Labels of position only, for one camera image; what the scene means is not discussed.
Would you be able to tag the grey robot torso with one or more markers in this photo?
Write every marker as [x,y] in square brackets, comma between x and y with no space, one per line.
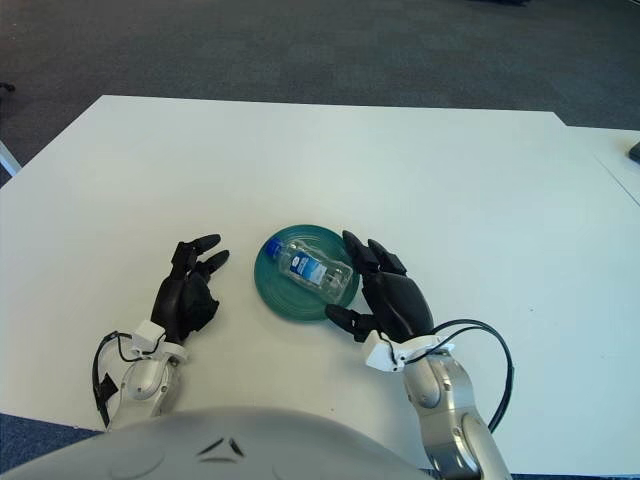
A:
[150,450]

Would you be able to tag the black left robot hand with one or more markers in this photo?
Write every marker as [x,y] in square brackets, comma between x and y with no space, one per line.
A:
[177,302]

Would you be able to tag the clear plastic water bottle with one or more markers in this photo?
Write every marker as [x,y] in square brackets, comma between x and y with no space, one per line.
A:
[310,267]

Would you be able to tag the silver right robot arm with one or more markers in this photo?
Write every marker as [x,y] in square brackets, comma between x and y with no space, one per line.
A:
[440,385]

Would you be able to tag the blue fabric pad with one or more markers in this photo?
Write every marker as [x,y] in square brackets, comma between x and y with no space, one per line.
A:
[30,435]

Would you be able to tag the black office chair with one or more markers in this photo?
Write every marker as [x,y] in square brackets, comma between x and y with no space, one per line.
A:
[6,88]

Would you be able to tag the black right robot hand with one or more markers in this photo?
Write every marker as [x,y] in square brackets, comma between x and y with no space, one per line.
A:
[397,305]

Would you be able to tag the white desk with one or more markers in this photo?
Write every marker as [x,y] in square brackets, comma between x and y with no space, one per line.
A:
[615,150]
[7,160]

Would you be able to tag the small dark desk object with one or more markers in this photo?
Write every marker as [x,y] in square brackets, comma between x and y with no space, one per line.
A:
[636,151]

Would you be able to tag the green ribbed plate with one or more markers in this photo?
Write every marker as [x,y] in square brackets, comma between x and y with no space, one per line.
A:
[280,295]

